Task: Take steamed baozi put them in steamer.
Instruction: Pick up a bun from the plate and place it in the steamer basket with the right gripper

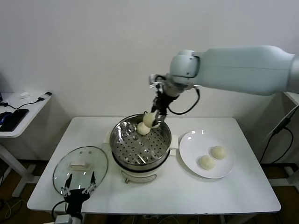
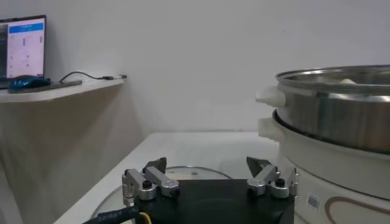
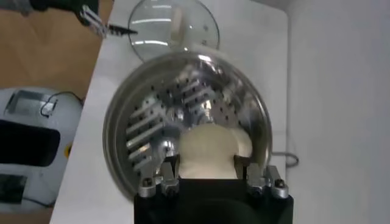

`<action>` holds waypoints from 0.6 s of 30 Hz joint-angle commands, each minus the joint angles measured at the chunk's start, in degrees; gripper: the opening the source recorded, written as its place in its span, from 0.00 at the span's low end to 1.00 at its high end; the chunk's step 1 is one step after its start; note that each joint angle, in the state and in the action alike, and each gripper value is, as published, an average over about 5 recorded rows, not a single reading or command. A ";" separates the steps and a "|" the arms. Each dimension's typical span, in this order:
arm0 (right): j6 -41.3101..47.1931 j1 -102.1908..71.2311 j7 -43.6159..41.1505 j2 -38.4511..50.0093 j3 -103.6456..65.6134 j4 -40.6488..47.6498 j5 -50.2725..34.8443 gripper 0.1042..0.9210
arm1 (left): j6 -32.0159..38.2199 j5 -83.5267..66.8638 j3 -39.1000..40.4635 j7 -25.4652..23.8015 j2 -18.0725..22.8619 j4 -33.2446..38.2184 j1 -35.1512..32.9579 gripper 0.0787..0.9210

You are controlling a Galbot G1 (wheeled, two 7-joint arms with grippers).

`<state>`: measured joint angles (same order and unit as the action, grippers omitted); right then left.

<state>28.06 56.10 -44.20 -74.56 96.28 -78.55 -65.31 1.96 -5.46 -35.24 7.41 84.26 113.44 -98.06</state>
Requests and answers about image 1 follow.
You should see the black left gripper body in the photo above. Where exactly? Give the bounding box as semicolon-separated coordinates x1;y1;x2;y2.
63;189;91;215

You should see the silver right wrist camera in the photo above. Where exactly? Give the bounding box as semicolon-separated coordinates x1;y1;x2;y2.
149;73;165;89

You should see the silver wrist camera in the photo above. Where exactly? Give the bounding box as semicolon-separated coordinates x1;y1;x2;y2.
149;73;165;89
55;214;72;224

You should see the blue computer mouse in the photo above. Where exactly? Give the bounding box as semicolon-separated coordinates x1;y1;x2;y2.
0;111;12;124

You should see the thin white cable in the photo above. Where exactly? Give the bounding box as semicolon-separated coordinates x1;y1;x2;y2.
256;107;299;150

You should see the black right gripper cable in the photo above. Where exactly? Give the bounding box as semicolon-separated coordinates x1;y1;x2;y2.
167;85;201;115

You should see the black cable with adapter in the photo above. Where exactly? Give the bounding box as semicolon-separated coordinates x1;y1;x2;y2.
0;91;53;110

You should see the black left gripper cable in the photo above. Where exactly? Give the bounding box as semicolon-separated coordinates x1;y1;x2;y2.
51;200;68;219

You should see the black smartphone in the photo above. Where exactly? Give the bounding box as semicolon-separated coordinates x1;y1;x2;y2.
0;109;30;133

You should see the black power cable with brick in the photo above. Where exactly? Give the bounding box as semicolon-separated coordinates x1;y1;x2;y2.
259;116;294;164

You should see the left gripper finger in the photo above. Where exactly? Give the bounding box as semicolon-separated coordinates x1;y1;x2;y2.
82;171;97;195
61;174;73;196

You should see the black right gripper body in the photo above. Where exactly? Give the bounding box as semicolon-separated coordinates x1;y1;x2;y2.
153;90;179;117

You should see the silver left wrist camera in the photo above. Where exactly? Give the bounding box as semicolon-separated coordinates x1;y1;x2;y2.
55;214;72;224

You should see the glass pot lid white handle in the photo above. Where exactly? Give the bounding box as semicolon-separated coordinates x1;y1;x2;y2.
52;146;109;195

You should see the white round plate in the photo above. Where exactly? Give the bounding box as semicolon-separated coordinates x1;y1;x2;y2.
179;129;235;179

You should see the stainless steel steamer basket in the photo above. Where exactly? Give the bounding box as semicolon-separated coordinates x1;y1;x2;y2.
104;113;179;169

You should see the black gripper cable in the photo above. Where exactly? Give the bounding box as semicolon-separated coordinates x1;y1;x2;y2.
167;85;201;115
51;200;68;219

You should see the white side desk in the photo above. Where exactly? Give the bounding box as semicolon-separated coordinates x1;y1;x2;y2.
0;92;53;198
282;91;299;186

